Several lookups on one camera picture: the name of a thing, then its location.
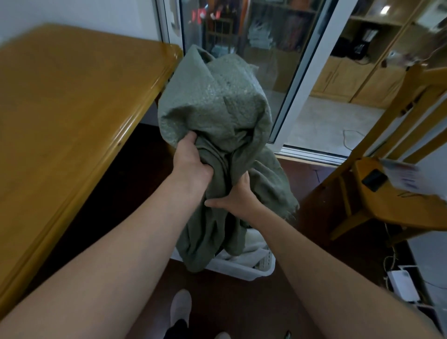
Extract person's right hand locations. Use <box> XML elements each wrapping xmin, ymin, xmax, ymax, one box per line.
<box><xmin>204</xmin><ymin>172</ymin><xmax>261</xmax><ymax>220</ymax></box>

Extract person's left hand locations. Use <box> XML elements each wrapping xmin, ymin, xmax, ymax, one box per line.
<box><xmin>173</xmin><ymin>133</ymin><xmax>213</xmax><ymax>189</ymax></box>

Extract grey-green knitted blanket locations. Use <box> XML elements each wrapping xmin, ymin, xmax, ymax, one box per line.
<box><xmin>157</xmin><ymin>44</ymin><xmax>300</xmax><ymax>273</ymax></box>

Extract person's left forearm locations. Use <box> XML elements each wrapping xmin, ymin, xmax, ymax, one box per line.
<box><xmin>0</xmin><ymin>173</ymin><xmax>205</xmax><ymax>339</ymax></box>

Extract person's right forearm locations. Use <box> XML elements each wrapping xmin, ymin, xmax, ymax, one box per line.
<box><xmin>244</xmin><ymin>207</ymin><xmax>444</xmax><ymax>339</ymax></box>

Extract white cloth in basket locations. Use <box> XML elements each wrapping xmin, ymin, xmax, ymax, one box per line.
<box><xmin>223</xmin><ymin>227</ymin><xmax>271</xmax><ymax>262</ymax></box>

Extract white plastic laundry basket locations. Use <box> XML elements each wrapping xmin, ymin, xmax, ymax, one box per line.
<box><xmin>170</xmin><ymin>229</ymin><xmax>277</xmax><ymax>282</ymax></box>

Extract person's white shoe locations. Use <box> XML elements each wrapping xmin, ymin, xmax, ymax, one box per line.
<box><xmin>170</xmin><ymin>289</ymin><xmax>193</xmax><ymax>329</ymax></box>

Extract wooden dining table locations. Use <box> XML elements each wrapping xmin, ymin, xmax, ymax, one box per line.
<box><xmin>0</xmin><ymin>23</ymin><xmax>184</xmax><ymax>308</ymax></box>

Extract black phone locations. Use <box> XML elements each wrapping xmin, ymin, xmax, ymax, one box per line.
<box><xmin>361</xmin><ymin>169</ymin><xmax>389</xmax><ymax>193</ymax></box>

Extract wooden chair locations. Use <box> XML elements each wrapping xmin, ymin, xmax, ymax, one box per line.
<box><xmin>328</xmin><ymin>64</ymin><xmax>447</xmax><ymax>245</ymax></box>

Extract white papers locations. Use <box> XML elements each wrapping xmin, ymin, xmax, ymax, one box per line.
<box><xmin>379</xmin><ymin>159</ymin><xmax>447</xmax><ymax>203</ymax></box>

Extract black device on shelf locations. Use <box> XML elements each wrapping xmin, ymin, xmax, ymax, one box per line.
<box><xmin>351</xmin><ymin>29</ymin><xmax>379</xmax><ymax>61</ymax></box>

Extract white router box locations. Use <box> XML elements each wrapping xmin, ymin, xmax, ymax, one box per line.
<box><xmin>387</xmin><ymin>265</ymin><xmax>421</xmax><ymax>304</ymax></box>

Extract wooden cabinet shelf unit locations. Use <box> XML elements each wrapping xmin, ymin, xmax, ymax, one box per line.
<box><xmin>309</xmin><ymin>0</ymin><xmax>447</xmax><ymax>109</ymax></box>

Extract white sliding door frame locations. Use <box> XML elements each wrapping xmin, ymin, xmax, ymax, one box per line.
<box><xmin>155</xmin><ymin>0</ymin><xmax>369</xmax><ymax>165</ymax></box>

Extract thin cable on floor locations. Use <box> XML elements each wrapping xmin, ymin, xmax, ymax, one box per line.
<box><xmin>342</xmin><ymin>129</ymin><xmax>365</xmax><ymax>151</ymax></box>

